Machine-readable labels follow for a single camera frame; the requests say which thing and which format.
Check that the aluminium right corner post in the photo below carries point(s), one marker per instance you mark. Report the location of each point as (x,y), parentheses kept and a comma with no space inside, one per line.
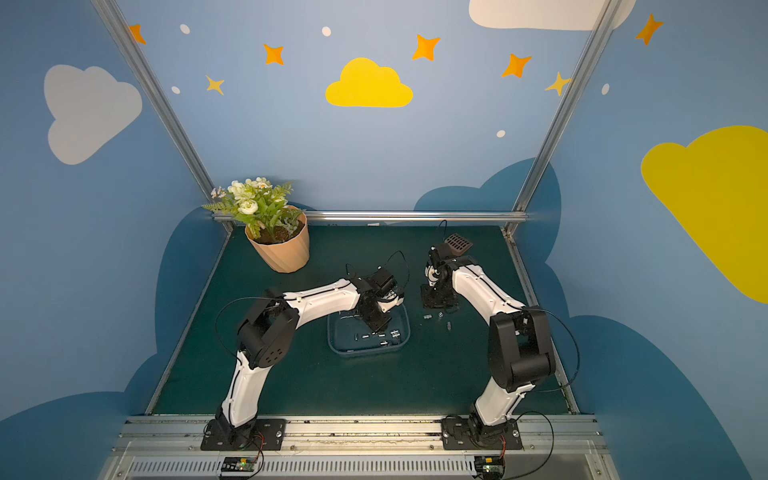
(608,18)

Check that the green circuit board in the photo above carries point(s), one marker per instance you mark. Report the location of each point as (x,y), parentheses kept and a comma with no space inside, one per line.
(238,465)
(489,467)

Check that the aluminium left corner post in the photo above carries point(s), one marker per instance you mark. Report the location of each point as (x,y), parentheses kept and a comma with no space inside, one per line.
(118,28)

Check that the terracotta ribbed flower pot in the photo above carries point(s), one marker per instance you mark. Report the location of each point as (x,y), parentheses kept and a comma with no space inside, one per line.
(289,256)

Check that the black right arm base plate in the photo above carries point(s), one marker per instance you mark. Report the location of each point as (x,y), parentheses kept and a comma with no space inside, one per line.
(469,433)

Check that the aluminium corner post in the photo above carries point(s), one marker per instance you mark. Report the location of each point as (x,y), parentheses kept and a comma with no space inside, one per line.
(608,18)
(118,28)

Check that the aluminium back frame rail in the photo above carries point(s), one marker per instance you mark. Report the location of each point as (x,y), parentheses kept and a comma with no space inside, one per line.
(416,216)

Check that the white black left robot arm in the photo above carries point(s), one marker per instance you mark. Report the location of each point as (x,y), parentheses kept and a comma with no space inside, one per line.
(267,331)

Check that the left green circuit board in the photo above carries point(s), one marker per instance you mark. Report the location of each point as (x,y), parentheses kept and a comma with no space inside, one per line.
(238,465)

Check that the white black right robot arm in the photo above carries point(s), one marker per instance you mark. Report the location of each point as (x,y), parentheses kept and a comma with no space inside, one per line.
(520,350)

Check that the teal plastic storage box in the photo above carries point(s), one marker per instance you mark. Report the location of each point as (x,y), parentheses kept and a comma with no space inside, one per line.
(349,336)

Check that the right green circuit board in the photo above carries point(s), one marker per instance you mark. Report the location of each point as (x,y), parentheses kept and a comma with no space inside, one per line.
(489,467)

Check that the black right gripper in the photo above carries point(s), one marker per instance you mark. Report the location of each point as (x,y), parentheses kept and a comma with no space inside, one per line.
(437,297)

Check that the artificial white flower plant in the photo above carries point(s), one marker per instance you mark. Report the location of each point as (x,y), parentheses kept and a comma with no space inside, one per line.
(261,206)

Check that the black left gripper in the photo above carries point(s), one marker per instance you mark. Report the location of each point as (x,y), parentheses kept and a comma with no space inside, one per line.
(374,315)

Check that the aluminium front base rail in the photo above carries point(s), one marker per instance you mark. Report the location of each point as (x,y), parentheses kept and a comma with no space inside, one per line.
(360,447)

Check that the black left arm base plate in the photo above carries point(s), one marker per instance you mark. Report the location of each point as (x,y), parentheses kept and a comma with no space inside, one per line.
(257,434)

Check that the brown grid brush tool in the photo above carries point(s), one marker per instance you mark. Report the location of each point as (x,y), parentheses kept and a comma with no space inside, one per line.
(457,245)

